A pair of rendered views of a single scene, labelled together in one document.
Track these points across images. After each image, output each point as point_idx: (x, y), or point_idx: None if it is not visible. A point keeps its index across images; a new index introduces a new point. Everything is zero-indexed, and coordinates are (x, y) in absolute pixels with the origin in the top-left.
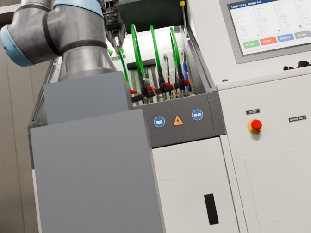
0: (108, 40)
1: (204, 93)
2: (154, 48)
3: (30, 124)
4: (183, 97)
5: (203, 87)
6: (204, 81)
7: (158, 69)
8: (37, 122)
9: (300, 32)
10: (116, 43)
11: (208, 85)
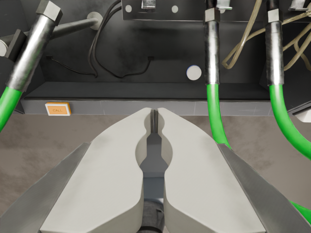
0: (63, 165)
1: (296, 87)
2: (293, 146)
3: (12, 113)
4: (242, 115)
5: (297, 100)
6: (307, 104)
7: (268, 85)
8: (19, 111)
9: None
10: (146, 140)
11: (297, 110)
